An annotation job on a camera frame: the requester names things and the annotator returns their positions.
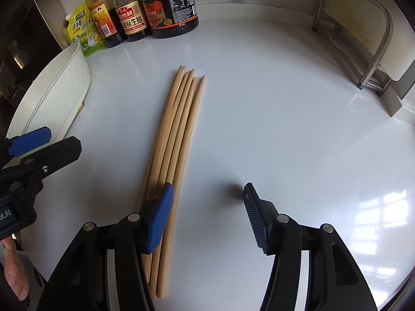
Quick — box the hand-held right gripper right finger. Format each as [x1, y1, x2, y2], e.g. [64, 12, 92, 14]
[243, 182, 378, 311]

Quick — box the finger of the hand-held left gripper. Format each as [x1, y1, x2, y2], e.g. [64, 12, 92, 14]
[19, 136, 82, 182]
[0, 127, 52, 158]

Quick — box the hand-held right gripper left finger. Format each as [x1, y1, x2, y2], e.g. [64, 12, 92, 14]
[36, 182, 175, 311]

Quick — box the white round bowl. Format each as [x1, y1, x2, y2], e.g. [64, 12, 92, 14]
[5, 42, 91, 143]

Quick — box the bundle of wooden chopsticks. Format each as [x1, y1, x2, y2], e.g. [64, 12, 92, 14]
[138, 66, 207, 299]

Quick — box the person's left hand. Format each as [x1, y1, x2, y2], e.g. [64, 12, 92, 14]
[0, 236, 31, 302]

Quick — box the black glass stove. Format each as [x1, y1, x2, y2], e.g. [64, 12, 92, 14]
[0, 0, 65, 104]

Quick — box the yellow seasoning pouch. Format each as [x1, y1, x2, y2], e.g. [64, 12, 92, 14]
[65, 2, 107, 58]

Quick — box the vinegar bottle with yellow cap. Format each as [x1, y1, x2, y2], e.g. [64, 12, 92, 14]
[81, 0, 127, 48]

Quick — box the soy sauce bottle brown label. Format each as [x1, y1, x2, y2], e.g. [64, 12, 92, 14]
[104, 0, 151, 42]

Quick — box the steel cutting board rack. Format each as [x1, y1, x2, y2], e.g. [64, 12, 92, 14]
[313, 0, 394, 96]

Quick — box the dark sauce jug red handle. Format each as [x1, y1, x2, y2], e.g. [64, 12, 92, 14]
[134, 0, 200, 39]

